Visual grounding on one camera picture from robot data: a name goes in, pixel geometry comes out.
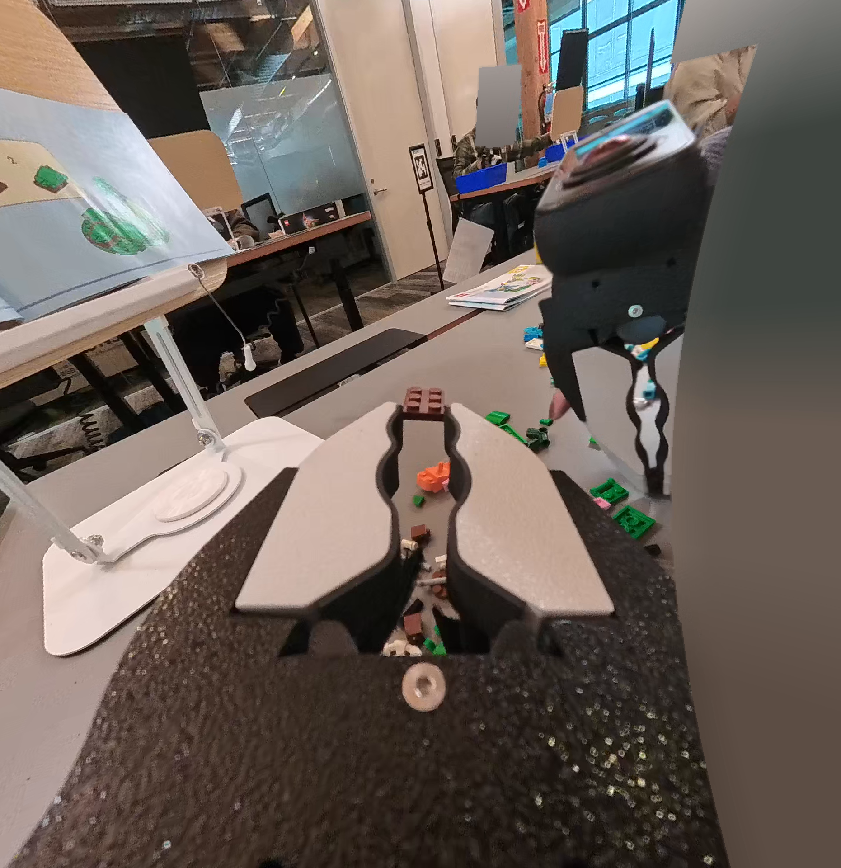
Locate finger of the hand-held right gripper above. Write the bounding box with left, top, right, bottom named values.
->
left=645, top=327, right=686, bottom=501
left=573, top=343, right=667, bottom=503

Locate green lego plate with handle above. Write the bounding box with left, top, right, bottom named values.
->
left=611, top=505, right=658, bottom=541

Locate stack of instruction booklets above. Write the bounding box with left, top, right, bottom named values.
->
left=445, top=265, right=554, bottom=312

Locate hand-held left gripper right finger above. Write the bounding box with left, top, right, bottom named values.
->
left=446, top=403, right=615, bottom=656

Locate black coiled cable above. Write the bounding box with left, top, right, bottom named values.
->
left=56, top=375, right=114, bottom=453

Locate white paper sheet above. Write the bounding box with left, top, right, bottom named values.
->
left=441, top=217, right=496, bottom=283

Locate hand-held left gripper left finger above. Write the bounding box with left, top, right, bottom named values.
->
left=232, top=402, right=404, bottom=656

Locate scatter of small lego pieces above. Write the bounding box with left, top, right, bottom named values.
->
left=381, top=494, right=462, bottom=657

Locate black sign stand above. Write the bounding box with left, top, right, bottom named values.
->
left=407, top=142, right=447, bottom=292

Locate pile of colourful lego pieces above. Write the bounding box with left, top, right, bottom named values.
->
left=524, top=324, right=660, bottom=409

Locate white book stand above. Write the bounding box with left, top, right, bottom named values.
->
left=0, top=261, right=326, bottom=658

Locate lego instruction booklet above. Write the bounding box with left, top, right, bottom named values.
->
left=0, top=84, right=236, bottom=335

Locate black desk mat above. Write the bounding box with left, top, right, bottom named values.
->
left=243, top=328, right=429, bottom=419

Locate frosted glass partition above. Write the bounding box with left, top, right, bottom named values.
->
left=199, top=73, right=365, bottom=219

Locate wooden background desk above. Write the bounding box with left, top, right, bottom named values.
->
left=220, top=211, right=375, bottom=354

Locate brown lego plate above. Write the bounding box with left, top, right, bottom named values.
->
left=404, top=387, right=452, bottom=423

